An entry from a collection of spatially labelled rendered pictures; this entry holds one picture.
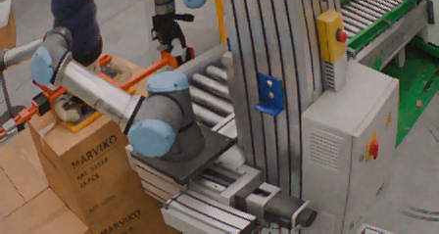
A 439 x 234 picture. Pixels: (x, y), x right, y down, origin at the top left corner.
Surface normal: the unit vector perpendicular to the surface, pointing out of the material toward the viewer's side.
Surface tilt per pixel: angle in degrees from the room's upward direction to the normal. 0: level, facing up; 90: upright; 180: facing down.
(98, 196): 90
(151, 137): 94
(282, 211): 45
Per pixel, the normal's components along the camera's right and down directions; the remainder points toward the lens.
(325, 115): -0.13, -0.82
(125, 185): 0.68, 0.33
